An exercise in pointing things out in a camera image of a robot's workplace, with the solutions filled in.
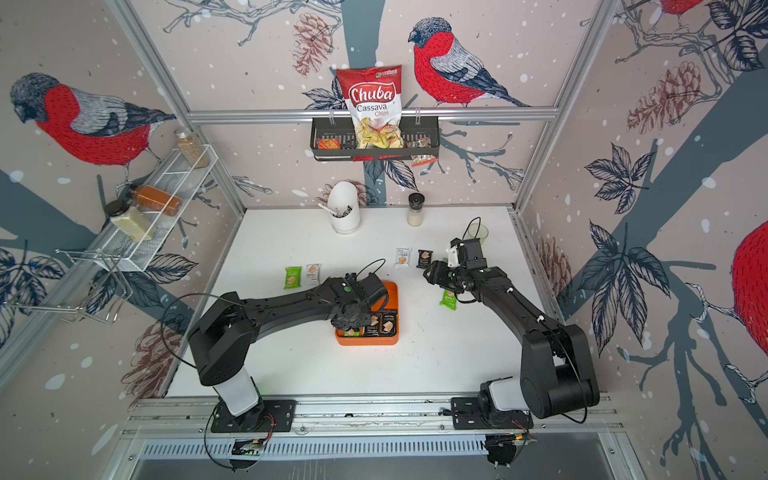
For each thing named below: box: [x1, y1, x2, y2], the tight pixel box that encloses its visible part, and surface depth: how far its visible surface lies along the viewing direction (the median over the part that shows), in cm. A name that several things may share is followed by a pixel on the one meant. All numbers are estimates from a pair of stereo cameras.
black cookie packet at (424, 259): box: [416, 249, 433, 269], surface depth 106 cm
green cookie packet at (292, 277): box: [283, 266, 302, 289], surface depth 102 cm
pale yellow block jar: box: [110, 206, 157, 243], surface depth 68 cm
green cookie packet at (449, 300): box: [439, 289, 457, 311], surface depth 95 cm
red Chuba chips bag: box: [336, 65, 405, 150], surface depth 85 cm
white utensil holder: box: [328, 180, 361, 235], surface depth 109 cm
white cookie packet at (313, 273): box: [306, 263, 322, 285], surface depth 102 cm
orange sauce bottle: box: [129, 185, 182, 217], surface depth 74 cm
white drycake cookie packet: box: [393, 247, 412, 268], surface depth 106 cm
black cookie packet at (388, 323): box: [379, 310, 397, 337], surface depth 87 cm
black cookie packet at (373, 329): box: [365, 313, 380, 337], surface depth 87 cm
